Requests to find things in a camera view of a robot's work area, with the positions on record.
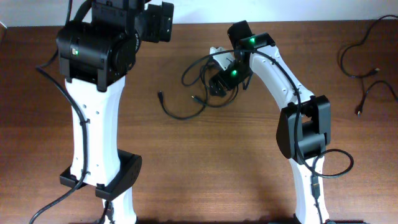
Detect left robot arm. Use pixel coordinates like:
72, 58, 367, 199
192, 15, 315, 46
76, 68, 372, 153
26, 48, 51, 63
56, 1, 174, 223

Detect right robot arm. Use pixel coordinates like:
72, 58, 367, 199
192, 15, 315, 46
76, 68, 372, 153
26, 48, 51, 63
209, 21, 331, 223

